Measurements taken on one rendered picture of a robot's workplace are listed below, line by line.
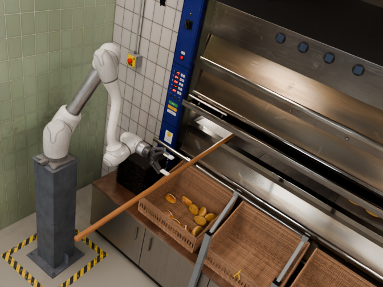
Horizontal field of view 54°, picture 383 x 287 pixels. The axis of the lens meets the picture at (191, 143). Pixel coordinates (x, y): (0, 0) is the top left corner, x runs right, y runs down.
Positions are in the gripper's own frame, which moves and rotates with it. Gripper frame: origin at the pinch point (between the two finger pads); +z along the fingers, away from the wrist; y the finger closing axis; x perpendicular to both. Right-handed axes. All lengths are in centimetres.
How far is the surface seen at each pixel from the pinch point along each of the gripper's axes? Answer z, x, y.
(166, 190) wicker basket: -23, -37, 58
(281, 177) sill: 55, -54, 2
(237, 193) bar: 42.7, -16.5, 2.7
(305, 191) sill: 73, -55, 2
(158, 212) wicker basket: -5.0, -6.1, 49.2
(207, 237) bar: 41.5, 5.8, 26.7
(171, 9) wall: -62, -56, -73
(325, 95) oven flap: 59, -55, -63
